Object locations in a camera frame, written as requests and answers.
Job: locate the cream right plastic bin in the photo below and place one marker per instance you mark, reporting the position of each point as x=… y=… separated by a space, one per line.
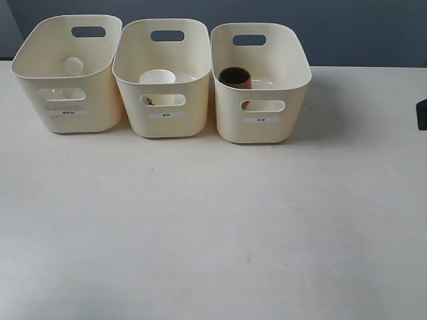
x=280 y=75

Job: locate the white paper cup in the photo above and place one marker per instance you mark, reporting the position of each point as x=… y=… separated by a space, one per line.
x=157 y=77

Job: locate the white plastic cup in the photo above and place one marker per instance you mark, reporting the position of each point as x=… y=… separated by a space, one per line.
x=73 y=66

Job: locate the cream plastic bin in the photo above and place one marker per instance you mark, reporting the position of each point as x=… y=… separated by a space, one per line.
x=66 y=104
x=280 y=75
x=181 y=46

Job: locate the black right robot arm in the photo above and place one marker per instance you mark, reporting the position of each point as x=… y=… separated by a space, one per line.
x=421 y=114

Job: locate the cream middle plastic bin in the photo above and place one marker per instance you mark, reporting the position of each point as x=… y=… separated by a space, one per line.
x=181 y=46

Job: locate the cream left plastic bin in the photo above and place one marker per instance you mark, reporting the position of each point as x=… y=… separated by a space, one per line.
x=66 y=104

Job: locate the brown wooden cup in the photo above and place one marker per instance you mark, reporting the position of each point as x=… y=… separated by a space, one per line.
x=234 y=77

